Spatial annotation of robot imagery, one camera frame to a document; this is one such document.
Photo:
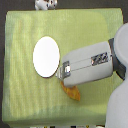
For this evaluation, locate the golden orange bread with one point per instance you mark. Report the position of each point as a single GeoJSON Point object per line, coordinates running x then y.
{"type": "Point", "coordinates": [72, 92]}

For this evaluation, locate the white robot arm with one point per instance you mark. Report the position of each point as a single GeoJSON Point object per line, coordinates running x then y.
{"type": "Point", "coordinates": [97, 62]}

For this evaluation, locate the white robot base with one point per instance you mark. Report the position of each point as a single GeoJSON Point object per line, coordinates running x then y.
{"type": "Point", "coordinates": [45, 4]}

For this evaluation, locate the white oval plate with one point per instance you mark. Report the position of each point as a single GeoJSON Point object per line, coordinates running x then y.
{"type": "Point", "coordinates": [46, 57]}

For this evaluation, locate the green table cloth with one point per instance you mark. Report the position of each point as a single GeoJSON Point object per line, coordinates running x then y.
{"type": "Point", "coordinates": [30, 100]}

